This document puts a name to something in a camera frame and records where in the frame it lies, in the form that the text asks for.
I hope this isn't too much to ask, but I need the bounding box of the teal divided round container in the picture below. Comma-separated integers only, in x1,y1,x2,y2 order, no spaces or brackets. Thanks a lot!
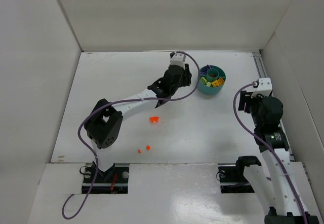
198,65,226,95

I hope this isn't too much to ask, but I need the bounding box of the yellow orange lego brick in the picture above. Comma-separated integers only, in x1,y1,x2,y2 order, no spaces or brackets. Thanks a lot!
211,78,225,88

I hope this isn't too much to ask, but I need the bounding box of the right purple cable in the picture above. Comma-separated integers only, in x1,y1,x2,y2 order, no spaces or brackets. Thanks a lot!
232,82,308,224

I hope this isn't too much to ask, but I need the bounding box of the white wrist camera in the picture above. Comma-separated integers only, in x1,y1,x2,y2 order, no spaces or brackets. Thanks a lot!
170,52,186,69
251,78,273,98

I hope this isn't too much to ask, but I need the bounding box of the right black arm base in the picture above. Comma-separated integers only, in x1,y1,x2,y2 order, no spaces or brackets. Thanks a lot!
216,156,261,194

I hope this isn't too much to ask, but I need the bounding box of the purple cable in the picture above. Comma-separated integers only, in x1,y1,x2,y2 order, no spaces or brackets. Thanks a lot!
232,82,308,224
62,51,200,219

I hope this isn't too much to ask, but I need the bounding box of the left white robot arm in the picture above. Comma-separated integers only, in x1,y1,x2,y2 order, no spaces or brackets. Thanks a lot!
84,63,192,182

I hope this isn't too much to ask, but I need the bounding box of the green square lego brick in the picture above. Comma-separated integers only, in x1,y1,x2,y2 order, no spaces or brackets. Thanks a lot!
200,77,208,84

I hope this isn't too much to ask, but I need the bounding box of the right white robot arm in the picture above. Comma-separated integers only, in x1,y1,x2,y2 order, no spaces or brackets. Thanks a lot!
233,88,319,223

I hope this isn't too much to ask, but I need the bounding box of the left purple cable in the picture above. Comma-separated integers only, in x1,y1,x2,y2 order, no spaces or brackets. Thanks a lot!
62,51,200,219

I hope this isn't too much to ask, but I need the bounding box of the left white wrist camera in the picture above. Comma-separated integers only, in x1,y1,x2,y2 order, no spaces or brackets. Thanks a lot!
170,52,186,69

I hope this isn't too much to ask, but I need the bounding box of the orange lego dish piece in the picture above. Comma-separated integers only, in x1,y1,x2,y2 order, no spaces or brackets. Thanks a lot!
149,117,159,123

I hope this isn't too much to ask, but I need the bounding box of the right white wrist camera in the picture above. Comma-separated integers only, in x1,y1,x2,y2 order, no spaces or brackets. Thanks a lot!
251,78,273,98

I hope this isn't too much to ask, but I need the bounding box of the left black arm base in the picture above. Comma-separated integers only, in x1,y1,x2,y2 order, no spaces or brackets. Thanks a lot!
79,162,129,194

